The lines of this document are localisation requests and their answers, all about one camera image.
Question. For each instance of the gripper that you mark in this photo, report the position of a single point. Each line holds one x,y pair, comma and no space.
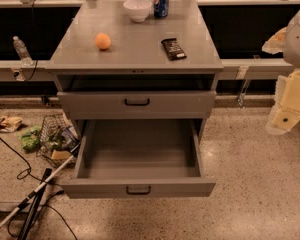
298,44

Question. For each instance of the orange fruit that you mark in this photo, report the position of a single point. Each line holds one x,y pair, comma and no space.
102,41

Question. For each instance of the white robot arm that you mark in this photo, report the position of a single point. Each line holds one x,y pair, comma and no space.
287,41

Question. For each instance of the grey open lower drawer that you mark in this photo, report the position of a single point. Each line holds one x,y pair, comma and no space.
139,159

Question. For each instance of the grey drawer cabinet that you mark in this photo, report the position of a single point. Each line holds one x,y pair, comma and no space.
136,59

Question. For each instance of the grey upper drawer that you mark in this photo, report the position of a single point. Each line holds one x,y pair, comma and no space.
137,104

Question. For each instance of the dark snack bar wrapper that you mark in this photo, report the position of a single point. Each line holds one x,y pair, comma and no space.
173,49

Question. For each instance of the blue Pepsi can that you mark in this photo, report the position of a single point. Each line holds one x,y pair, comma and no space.
161,8

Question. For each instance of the white ceramic bowl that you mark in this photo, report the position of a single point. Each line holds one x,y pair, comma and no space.
137,10

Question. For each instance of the white and black stick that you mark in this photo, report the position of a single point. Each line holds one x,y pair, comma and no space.
35,191

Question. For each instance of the yellow sponge block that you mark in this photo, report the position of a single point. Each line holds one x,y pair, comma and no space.
60,155

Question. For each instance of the green snack bag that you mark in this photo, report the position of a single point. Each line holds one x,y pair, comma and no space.
30,139

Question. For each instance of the clear plastic water bottle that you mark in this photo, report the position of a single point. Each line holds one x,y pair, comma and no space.
22,51

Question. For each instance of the crumpled tan bag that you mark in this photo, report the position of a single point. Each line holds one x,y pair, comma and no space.
10,124

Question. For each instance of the black tripod leg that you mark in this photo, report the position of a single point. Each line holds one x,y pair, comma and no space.
31,214

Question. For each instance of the wire mesh basket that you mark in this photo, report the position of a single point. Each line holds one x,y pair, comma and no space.
57,134

